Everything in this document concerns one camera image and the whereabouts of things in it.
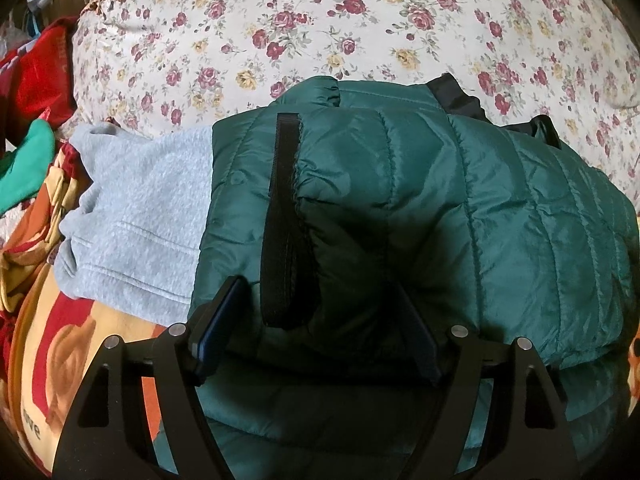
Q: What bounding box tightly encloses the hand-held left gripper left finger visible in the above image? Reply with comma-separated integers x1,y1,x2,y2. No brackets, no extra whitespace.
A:
52,275,251,480

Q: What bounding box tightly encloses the grey sweatshirt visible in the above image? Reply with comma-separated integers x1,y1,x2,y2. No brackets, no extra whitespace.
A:
53,121,217,319

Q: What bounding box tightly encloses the red cloth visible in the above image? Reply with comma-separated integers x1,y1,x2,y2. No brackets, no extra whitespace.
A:
0,15,82,147

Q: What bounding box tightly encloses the floral print quilt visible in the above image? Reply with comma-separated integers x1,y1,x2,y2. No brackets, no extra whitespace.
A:
71,0,640,206

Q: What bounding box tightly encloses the teal green garment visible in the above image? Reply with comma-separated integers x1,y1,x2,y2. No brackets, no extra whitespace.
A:
0,120,57,214

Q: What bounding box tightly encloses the orange printed blanket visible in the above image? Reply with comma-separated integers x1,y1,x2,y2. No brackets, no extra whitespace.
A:
0,137,201,480

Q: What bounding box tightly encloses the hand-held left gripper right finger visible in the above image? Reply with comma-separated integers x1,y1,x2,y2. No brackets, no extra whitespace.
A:
396,286,581,480

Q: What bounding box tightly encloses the green quilted puffer jacket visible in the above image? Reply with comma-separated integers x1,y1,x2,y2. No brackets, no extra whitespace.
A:
152,73,640,480

